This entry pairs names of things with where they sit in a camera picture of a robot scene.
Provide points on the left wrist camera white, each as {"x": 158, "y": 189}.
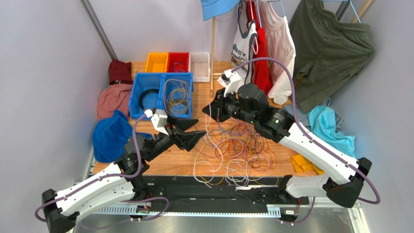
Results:
{"x": 158, "y": 118}

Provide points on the grey cloth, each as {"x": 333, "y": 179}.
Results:
{"x": 303, "y": 117}

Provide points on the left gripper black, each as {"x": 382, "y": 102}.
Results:
{"x": 188, "y": 140}

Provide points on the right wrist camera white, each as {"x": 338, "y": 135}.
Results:
{"x": 230, "y": 81}

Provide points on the blue cloth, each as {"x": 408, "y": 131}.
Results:
{"x": 110, "y": 136}

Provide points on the red garment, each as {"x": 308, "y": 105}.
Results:
{"x": 261, "y": 76}

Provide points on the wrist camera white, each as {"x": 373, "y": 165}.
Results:
{"x": 158, "y": 118}
{"x": 230, "y": 81}

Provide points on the wooden rack pole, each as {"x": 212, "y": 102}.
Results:
{"x": 211, "y": 86}

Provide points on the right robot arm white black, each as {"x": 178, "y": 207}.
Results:
{"x": 343, "y": 177}

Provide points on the yellow small bin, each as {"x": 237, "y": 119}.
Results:
{"x": 156, "y": 62}

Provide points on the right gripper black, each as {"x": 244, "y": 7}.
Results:
{"x": 220, "y": 108}

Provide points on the olive green shirt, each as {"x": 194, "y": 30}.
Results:
{"x": 328, "y": 52}

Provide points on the dark red cloth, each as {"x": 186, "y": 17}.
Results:
{"x": 120, "y": 72}

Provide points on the metal corner post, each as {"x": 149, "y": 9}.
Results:
{"x": 91, "y": 14}

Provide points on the pink cloth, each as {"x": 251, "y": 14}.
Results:
{"x": 115, "y": 97}

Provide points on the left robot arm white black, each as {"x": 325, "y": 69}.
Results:
{"x": 122, "y": 180}

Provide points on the blue double bin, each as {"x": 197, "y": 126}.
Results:
{"x": 171, "y": 92}

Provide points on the red small bin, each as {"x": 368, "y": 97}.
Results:
{"x": 178, "y": 62}

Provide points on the blue bucket hat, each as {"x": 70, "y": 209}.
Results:
{"x": 213, "y": 8}

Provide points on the yellow cloth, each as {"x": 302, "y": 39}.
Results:
{"x": 301, "y": 164}

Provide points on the cyan cloth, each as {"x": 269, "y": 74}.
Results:
{"x": 322, "y": 121}

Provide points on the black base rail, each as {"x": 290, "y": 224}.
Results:
{"x": 184, "y": 195}

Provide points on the white small bin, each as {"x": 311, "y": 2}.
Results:
{"x": 200, "y": 66}

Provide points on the pink tank top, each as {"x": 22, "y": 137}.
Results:
{"x": 280, "y": 46}

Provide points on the white printed shirt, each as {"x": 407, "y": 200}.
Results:
{"x": 242, "y": 49}

